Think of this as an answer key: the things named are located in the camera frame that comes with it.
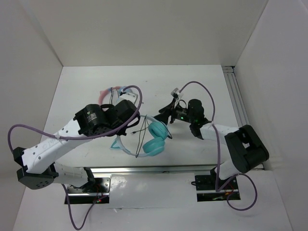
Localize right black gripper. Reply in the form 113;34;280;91
153;99;194;126

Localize black headphone audio cable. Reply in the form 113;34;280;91
131;115;173;159

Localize teal cat ear headphones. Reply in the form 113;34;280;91
110;115;173;158

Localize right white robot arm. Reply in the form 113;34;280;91
154;99;269;189

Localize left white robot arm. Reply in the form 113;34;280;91
13;100;141;192

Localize pink blue cat ear headphones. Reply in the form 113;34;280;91
98;86;125;105

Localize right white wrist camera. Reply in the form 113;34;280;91
171;88;183;107

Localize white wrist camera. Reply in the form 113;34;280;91
171;88;183;107
118;91;138;104

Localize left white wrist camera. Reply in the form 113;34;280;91
118;91;138;104

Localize aluminium rail at front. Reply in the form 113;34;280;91
90;165;215;177

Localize aluminium rail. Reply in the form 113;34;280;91
222;66;249;127
90;165;215;177

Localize aluminium rail at right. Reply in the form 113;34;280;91
222;66;249;127

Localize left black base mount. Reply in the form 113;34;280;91
66;174;111;205

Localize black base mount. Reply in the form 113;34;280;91
191;175;241;202
66;174;111;205

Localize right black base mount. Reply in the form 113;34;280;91
191;175;241;202

